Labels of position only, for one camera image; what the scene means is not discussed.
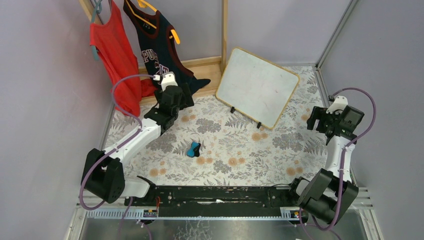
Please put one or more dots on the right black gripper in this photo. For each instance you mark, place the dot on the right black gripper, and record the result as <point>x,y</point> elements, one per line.
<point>318,118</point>

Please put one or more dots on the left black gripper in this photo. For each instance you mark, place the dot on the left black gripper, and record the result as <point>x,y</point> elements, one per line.
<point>185,95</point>

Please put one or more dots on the blue black whiteboard eraser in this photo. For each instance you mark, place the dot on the blue black whiteboard eraser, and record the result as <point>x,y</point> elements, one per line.
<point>194,150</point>

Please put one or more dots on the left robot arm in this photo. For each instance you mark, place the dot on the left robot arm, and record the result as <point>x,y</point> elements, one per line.
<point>103,174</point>

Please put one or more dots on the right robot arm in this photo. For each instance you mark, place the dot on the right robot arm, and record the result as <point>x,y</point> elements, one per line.
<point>331,191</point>

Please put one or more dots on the white framed whiteboard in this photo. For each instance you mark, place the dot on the white framed whiteboard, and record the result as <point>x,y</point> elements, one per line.
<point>256,87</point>

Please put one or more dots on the wooden clothes rack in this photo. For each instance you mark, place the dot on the wooden clothes rack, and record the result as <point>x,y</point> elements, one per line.
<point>203,68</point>

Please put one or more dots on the floral table mat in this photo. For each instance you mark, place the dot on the floral table mat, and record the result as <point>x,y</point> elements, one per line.
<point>234,152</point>

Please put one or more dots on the navy basketball jersey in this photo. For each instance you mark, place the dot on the navy basketball jersey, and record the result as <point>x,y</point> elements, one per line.
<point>159,54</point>

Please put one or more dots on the red sleeveless shirt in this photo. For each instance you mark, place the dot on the red sleeveless shirt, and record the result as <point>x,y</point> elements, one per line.
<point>115,51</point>

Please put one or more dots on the orange clothes hanger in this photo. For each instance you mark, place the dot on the orange clothes hanger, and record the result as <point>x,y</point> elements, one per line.
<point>140,15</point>

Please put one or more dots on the teal clothes hanger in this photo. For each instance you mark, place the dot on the teal clothes hanger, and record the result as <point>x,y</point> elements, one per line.
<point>96,10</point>

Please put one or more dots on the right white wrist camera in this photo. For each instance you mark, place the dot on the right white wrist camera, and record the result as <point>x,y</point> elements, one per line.
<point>338,105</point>

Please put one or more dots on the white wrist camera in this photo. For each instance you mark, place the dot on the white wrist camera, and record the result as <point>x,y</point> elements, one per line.
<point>165,80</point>
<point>338,105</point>

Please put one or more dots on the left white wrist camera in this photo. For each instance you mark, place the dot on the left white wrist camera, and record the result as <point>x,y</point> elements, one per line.
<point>165,80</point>

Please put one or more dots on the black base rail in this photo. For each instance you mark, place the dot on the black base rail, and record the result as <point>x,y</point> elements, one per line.
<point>251,202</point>

